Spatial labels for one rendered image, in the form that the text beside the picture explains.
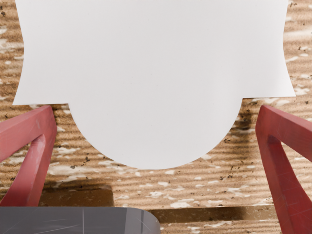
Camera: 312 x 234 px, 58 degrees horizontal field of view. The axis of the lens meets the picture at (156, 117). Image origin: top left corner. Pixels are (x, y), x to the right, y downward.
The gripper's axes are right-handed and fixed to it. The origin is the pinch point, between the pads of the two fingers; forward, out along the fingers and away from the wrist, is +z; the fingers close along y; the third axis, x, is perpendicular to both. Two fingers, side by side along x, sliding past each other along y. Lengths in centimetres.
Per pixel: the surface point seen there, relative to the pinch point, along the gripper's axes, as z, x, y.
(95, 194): 0.0, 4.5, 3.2
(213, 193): 0.7, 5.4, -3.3
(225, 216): 0.8, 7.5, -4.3
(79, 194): 0.0, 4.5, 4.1
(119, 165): 1.0, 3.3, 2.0
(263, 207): 1.5, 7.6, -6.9
